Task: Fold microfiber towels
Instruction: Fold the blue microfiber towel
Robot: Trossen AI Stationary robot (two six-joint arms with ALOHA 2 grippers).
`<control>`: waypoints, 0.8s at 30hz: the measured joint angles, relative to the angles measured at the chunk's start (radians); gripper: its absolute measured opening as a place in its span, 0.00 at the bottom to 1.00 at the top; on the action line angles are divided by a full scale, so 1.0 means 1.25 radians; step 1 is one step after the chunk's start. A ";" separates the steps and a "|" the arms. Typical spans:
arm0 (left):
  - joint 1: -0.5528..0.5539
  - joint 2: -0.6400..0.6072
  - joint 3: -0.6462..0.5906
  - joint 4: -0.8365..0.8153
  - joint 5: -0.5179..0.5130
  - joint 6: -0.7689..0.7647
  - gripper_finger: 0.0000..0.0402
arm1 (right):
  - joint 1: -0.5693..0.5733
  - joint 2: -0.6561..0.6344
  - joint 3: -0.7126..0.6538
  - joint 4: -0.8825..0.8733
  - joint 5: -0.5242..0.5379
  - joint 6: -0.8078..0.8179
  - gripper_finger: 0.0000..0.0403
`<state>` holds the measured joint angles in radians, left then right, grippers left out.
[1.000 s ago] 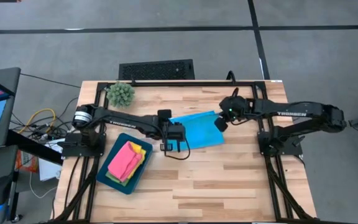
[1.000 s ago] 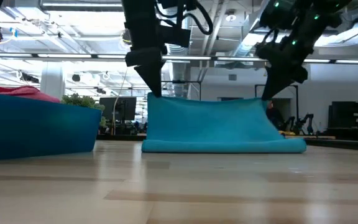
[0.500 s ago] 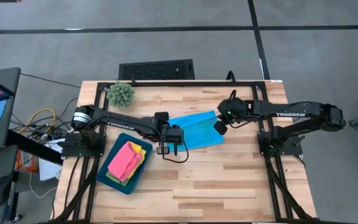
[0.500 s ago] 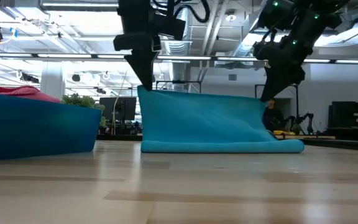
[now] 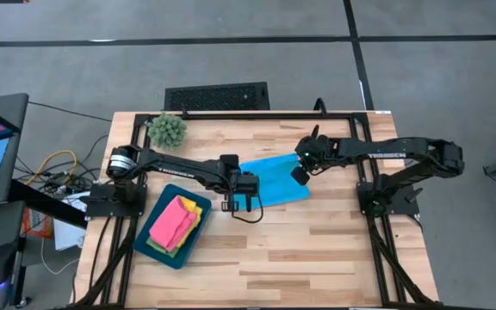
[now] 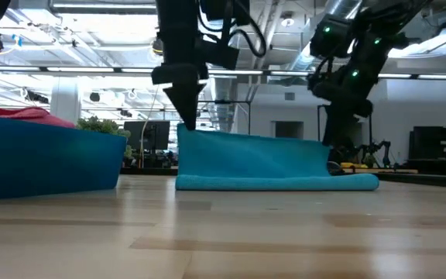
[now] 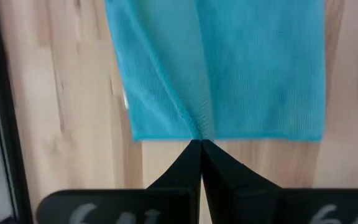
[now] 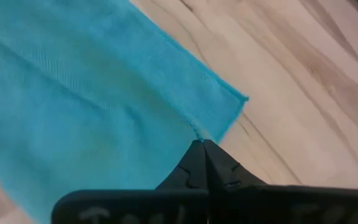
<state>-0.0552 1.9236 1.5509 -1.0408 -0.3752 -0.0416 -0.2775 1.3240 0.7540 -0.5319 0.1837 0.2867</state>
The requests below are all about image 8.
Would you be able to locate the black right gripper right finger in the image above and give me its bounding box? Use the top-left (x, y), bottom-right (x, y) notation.
top-left (203, 139), bottom-right (269, 191)

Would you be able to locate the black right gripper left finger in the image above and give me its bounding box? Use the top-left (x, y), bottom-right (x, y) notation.
top-left (155, 139), bottom-right (209, 191)

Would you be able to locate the blue microfiber towel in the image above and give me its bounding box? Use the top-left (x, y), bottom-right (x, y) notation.
top-left (0, 0), bottom-right (250, 224)

